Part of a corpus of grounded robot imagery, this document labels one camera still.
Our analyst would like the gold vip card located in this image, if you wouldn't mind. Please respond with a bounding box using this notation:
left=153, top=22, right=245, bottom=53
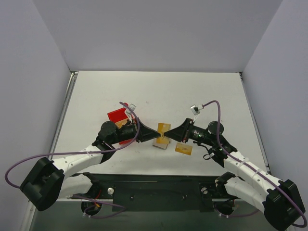
left=156, top=123, right=171, bottom=145
left=175, top=142, right=193, bottom=155

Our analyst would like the beige leather card holder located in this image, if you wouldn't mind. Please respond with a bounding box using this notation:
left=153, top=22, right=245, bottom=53
left=152, top=140, right=171, bottom=150

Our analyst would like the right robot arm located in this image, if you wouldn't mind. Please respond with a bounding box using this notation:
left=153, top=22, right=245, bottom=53
left=164, top=118, right=306, bottom=231

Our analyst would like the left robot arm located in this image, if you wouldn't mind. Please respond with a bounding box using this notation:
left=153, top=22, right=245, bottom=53
left=20, top=121, right=160, bottom=211

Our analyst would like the gold card in bin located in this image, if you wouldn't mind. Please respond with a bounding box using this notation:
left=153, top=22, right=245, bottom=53
left=115, top=118, right=129, bottom=128

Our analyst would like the red plastic bin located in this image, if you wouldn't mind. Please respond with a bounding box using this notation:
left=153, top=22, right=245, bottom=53
left=107, top=108, right=127, bottom=130

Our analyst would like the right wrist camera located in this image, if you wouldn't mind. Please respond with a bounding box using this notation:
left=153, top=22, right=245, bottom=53
left=190, top=104, right=204, bottom=116

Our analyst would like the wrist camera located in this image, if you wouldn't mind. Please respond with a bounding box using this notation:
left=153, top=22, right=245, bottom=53
left=190, top=104, right=204, bottom=116
left=123, top=104, right=137, bottom=121

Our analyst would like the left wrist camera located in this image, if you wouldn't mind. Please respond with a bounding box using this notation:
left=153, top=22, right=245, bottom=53
left=123, top=104, right=137, bottom=121

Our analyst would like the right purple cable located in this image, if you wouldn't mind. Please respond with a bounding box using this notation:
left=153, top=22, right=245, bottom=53
left=201, top=100, right=308, bottom=228

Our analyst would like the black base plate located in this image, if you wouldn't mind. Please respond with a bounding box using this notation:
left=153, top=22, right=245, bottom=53
left=59, top=172, right=235, bottom=212

